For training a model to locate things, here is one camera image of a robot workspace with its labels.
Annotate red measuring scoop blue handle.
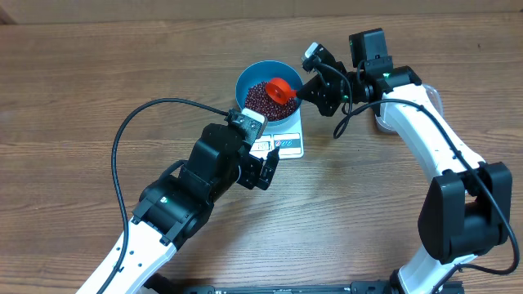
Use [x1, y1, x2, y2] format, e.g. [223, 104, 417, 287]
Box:
[265, 78, 297, 105]

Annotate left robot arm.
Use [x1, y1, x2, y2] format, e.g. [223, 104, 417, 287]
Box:
[79, 109, 279, 293]

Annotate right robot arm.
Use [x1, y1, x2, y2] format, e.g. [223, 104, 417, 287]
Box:
[297, 29, 521, 293]

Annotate white digital kitchen scale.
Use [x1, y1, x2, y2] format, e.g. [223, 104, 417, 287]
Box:
[250, 108, 304, 159]

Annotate red beans in bowl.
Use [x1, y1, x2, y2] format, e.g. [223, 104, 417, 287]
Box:
[244, 82, 298, 122]

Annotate blue plastic bowl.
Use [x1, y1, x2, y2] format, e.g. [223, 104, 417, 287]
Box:
[235, 60, 303, 109]

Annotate clear plastic food container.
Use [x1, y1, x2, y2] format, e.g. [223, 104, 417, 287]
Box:
[374, 83, 444, 134]

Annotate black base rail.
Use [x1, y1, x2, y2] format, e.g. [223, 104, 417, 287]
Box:
[144, 274, 403, 294]

